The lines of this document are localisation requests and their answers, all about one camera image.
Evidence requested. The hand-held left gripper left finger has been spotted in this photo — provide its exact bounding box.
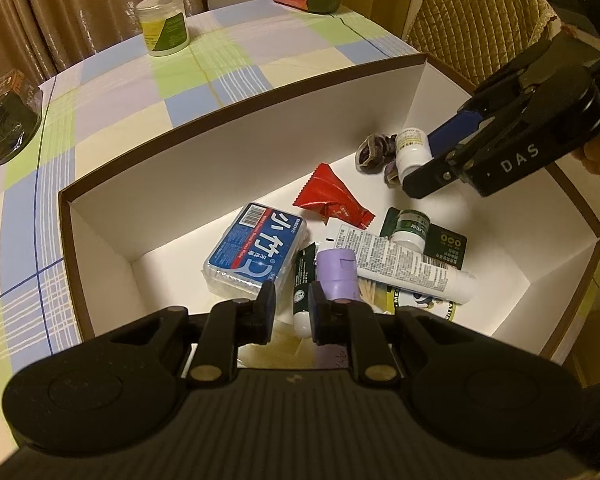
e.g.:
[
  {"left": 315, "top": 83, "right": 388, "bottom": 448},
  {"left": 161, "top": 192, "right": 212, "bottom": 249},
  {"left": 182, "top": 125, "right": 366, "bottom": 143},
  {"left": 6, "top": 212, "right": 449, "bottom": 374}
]
[{"left": 107, "top": 280, "right": 277, "bottom": 389}]

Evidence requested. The white brown-rimmed storage box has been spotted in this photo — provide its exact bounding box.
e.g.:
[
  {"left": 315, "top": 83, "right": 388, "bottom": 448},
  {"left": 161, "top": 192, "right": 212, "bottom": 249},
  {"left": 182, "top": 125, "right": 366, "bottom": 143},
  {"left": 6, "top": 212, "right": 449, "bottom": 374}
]
[{"left": 57, "top": 52, "right": 600, "bottom": 366}]

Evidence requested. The checked tablecloth covered desktop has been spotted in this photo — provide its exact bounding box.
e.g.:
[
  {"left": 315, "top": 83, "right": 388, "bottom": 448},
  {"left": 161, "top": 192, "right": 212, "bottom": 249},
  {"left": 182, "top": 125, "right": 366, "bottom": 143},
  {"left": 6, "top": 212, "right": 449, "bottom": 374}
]
[{"left": 0, "top": 0, "right": 431, "bottom": 376}]

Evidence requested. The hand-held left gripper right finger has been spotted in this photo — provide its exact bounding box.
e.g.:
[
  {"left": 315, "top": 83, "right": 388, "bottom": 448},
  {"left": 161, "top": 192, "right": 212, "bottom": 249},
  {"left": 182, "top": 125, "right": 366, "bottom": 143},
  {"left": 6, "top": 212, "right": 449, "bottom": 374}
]
[{"left": 310, "top": 292, "right": 486, "bottom": 387}]

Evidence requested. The red snack packet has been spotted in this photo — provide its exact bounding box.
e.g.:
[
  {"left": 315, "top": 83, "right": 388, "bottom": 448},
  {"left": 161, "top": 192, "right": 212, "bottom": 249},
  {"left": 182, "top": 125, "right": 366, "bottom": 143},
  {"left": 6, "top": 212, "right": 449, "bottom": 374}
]
[{"left": 292, "top": 162, "right": 376, "bottom": 228}]

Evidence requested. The white jar with green label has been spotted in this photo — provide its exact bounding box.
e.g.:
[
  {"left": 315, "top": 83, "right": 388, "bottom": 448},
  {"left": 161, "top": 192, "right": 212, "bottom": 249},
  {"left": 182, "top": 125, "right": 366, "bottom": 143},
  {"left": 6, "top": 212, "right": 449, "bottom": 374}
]
[{"left": 136, "top": 0, "right": 190, "bottom": 57}]

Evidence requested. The small white bottle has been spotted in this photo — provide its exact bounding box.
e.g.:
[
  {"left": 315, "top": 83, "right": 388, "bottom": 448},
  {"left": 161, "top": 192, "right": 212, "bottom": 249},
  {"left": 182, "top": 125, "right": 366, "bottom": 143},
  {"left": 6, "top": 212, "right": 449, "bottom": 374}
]
[{"left": 395, "top": 127, "right": 431, "bottom": 181}]

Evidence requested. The brown shiny curtain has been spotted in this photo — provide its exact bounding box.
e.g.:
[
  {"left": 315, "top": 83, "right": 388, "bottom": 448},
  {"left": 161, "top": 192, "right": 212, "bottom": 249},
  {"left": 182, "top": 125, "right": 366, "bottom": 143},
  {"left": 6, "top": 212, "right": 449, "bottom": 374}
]
[{"left": 0, "top": 0, "right": 221, "bottom": 91}]

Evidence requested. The white printed tube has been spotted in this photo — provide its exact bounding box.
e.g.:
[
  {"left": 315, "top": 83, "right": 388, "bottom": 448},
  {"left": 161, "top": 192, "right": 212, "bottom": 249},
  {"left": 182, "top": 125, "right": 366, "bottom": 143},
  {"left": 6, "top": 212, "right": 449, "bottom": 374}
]
[{"left": 325, "top": 217, "right": 477, "bottom": 306}]

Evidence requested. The dark green card packet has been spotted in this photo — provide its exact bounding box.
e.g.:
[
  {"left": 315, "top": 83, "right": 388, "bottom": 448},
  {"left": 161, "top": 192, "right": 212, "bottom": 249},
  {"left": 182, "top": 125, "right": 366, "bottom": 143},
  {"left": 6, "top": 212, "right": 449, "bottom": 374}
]
[{"left": 380, "top": 206, "right": 468, "bottom": 272}]

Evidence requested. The quilted tan chair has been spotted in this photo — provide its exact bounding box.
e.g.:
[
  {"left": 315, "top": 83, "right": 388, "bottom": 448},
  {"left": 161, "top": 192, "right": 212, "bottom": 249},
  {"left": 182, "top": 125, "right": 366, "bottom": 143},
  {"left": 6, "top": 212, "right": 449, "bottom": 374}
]
[{"left": 405, "top": 0, "right": 563, "bottom": 96}]

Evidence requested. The black instant noodle bowl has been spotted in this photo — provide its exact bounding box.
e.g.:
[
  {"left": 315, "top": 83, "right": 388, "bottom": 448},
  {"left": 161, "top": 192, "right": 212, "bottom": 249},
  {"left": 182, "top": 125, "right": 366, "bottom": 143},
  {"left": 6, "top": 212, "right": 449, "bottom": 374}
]
[{"left": 0, "top": 69, "right": 43, "bottom": 166}]

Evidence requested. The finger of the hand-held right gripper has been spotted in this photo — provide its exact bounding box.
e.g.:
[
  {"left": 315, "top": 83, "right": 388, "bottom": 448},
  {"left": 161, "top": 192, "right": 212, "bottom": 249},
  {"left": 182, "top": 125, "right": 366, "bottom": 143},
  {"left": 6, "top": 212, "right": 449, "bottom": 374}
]
[
  {"left": 402, "top": 90, "right": 576, "bottom": 198},
  {"left": 427, "top": 35, "right": 593, "bottom": 158}
]

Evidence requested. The cream printed sachet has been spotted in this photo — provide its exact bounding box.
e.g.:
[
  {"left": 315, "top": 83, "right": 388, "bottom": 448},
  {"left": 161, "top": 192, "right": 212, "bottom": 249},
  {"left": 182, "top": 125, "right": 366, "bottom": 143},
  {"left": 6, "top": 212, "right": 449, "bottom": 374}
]
[{"left": 377, "top": 290, "right": 463, "bottom": 323}]

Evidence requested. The dark velvet scrunchie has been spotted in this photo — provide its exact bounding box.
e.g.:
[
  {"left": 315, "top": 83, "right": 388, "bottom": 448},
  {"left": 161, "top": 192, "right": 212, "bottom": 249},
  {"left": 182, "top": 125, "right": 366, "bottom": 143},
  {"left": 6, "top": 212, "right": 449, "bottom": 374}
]
[{"left": 356, "top": 131, "right": 406, "bottom": 190}]

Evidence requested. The black lip balm tube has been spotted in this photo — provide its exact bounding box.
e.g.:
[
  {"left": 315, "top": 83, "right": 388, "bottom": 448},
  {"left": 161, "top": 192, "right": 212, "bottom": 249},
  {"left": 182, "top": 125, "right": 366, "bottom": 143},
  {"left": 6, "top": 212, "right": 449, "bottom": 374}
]
[{"left": 292, "top": 242, "right": 317, "bottom": 338}]

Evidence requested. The small green label bottle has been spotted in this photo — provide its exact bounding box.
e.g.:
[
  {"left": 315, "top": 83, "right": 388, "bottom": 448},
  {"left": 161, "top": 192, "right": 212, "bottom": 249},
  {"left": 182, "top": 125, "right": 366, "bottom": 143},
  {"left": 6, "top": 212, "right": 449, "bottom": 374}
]
[{"left": 390, "top": 209, "right": 431, "bottom": 251}]

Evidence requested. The blue floss pick box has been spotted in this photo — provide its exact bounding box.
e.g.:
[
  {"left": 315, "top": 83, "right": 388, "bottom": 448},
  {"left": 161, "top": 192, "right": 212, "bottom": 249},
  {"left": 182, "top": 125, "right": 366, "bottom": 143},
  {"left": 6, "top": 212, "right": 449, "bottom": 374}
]
[{"left": 202, "top": 202, "right": 310, "bottom": 301}]

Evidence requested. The purple tube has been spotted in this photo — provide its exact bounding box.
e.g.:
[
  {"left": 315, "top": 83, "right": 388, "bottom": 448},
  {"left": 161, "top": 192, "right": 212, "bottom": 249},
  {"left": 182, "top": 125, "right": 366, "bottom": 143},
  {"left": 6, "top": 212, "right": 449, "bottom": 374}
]
[{"left": 316, "top": 247, "right": 357, "bottom": 371}]

